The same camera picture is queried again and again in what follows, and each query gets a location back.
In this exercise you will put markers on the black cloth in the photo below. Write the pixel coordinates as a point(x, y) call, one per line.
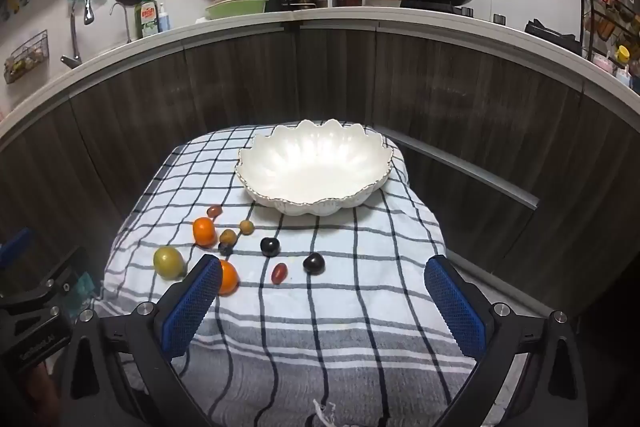
point(550, 34)

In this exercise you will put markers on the wood-grain lower kitchen cabinet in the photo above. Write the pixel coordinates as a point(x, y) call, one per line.
point(450, 107)

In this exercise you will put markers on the small dark blueberry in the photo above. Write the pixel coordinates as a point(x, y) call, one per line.
point(225, 249)

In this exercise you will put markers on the orange mandarin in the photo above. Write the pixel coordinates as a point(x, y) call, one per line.
point(204, 231)
point(230, 279)

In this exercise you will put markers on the thin gooseneck faucet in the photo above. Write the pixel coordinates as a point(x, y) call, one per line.
point(129, 29)

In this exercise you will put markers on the green plastic basin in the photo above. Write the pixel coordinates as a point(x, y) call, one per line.
point(235, 8)

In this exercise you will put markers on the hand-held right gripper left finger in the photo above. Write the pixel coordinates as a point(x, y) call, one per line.
point(192, 307)

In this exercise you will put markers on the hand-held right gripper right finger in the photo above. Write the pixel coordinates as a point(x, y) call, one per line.
point(455, 307)

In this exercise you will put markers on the white scalloped bowl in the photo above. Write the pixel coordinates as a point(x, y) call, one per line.
point(315, 167)

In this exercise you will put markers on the green dish soap bottle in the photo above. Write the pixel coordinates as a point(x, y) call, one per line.
point(148, 17)

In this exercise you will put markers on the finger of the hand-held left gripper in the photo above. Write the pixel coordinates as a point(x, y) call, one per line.
point(15, 244)
point(55, 277)

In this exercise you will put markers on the blue pump bottle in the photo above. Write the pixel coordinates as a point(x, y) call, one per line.
point(164, 22)

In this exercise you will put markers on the red grape tomato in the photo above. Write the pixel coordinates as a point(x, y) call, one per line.
point(215, 210)
point(279, 273)

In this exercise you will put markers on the checked white cloth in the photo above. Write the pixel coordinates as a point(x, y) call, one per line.
point(325, 307)

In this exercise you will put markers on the brown longan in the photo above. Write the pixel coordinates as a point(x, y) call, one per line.
point(228, 236)
point(246, 226)

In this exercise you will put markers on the chrome kitchen faucet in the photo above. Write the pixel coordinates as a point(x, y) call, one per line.
point(75, 37)

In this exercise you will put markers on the yellow-green round fruit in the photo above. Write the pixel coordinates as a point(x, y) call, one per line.
point(168, 262)

